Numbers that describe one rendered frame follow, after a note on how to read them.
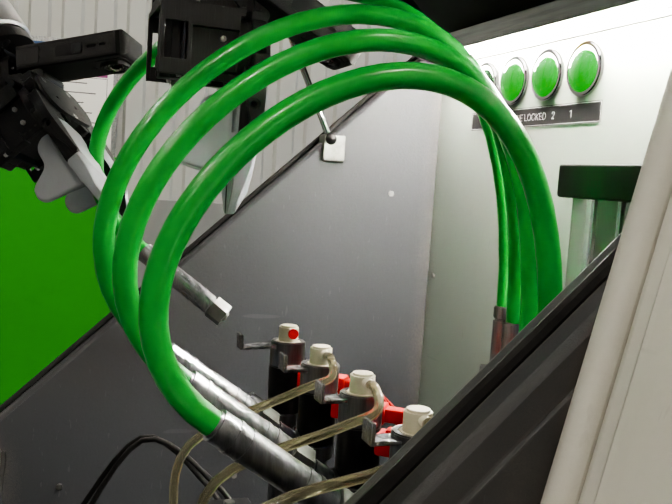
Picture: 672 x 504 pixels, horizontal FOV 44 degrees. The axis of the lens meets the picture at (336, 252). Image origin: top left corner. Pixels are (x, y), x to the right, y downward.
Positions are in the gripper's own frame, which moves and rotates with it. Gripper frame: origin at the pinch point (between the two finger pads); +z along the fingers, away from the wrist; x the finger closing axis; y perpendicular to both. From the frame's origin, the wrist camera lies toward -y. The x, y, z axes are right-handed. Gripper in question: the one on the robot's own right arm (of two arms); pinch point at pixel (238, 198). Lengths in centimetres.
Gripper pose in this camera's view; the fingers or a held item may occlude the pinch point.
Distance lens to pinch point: 64.9
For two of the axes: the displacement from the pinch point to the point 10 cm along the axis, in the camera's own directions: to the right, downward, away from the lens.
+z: -0.7, 9.9, 0.9
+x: 3.4, 1.0, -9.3
